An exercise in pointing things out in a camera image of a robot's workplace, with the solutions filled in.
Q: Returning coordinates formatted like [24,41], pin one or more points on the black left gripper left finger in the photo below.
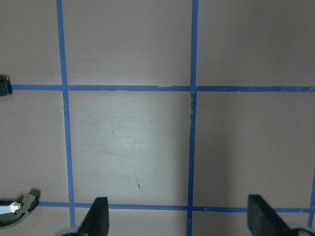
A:
[96,222]

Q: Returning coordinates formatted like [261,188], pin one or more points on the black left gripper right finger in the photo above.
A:
[262,220]

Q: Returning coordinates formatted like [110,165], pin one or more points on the black plastic clip part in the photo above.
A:
[5,86]

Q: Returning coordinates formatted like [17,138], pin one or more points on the olive curved brake shoe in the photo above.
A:
[13,212]

